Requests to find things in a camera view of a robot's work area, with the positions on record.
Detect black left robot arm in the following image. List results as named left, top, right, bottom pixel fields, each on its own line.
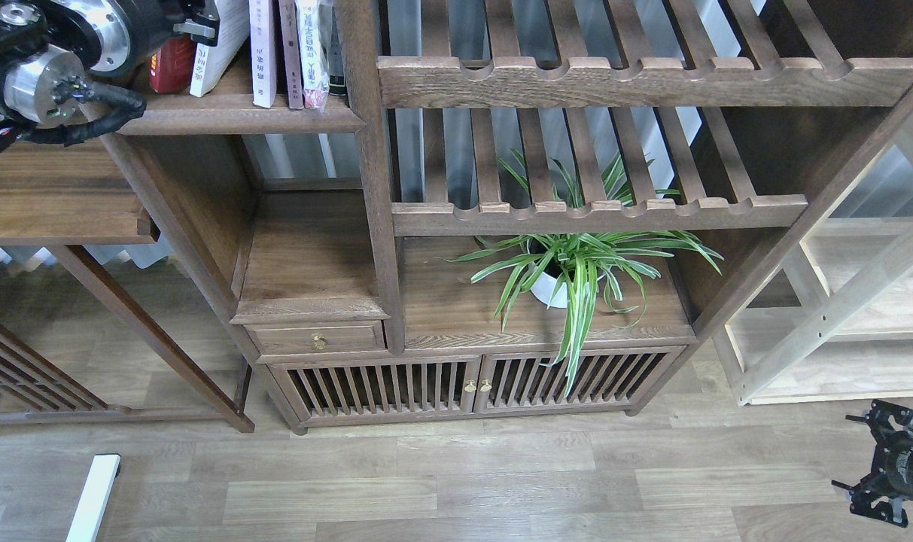
left=0, top=1, right=220, bottom=154

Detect white plant pot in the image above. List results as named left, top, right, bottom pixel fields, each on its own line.
left=525, top=236, right=605, bottom=311

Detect brass drawer knob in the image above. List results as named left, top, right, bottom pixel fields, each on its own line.
left=311, top=333, right=328, bottom=350

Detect brown spine book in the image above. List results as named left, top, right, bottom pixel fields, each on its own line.
left=278, top=0, right=304, bottom=110

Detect yellow cover book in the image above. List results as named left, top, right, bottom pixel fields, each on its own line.
left=189, top=0, right=250, bottom=97

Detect red cover book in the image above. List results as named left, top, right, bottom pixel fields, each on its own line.
left=149, top=35, right=196, bottom=95

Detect white pale purple book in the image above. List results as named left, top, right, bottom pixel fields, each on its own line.
left=248, top=0, right=277, bottom=108

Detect plastic wrapped white book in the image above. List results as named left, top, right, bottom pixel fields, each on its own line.
left=294, top=1, right=332, bottom=111

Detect dark spine book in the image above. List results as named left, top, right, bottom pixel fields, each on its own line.
left=323, top=1, right=348, bottom=97

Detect spider plant green leaves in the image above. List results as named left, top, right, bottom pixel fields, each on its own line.
left=443, top=150, right=724, bottom=397

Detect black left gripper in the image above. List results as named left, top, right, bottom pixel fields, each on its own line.
left=46, top=1, right=220, bottom=77

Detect light wooden shelf rack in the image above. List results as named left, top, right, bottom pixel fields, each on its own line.
left=714, top=213, right=913, bottom=405

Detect dark wooden bookshelf cabinet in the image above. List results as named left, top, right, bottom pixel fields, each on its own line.
left=11, top=0, right=913, bottom=437

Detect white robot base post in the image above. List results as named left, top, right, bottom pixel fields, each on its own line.
left=65, top=453, right=121, bottom=541

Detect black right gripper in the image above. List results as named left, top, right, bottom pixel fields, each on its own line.
left=831, top=399, right=913, bottom=528

